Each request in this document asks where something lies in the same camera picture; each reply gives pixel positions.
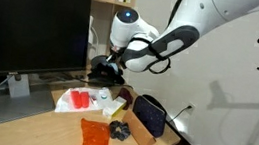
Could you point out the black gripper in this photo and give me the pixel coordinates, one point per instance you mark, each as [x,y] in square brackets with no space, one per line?
[116,64]

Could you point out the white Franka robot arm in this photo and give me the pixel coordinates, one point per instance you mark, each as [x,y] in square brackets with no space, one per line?
[182,29]

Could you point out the maroon cloth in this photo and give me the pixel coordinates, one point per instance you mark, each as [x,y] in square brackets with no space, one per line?
[126,96]

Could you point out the white printed paper box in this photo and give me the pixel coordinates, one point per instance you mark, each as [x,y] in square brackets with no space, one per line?
[114,107]

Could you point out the red oblong item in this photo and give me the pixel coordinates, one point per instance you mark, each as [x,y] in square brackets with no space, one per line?
[76,99]
[85,99]

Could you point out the navy dotted pouch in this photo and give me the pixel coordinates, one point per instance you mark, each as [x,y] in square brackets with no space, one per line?
[150,117]

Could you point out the clear white plastic bag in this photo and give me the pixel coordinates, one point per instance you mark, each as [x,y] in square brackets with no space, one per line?
[63,102]

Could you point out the grey velvet scrunchie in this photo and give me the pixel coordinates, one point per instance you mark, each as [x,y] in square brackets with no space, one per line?
[119,130]

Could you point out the brown cardboard box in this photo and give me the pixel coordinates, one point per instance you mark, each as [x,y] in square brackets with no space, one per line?
[138,131]

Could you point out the orange plastic bag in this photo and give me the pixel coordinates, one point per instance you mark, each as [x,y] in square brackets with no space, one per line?
[94,138]

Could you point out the black computer monitor with stand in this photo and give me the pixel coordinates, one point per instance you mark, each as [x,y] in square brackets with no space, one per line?
[32,19]

